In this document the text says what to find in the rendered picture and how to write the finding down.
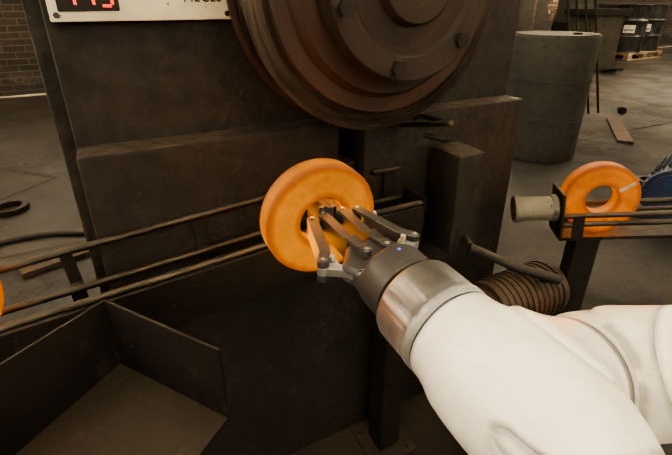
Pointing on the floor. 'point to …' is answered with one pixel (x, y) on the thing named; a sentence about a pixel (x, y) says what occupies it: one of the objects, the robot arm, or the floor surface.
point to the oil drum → (551, 91)
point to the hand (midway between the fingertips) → (318, 205)
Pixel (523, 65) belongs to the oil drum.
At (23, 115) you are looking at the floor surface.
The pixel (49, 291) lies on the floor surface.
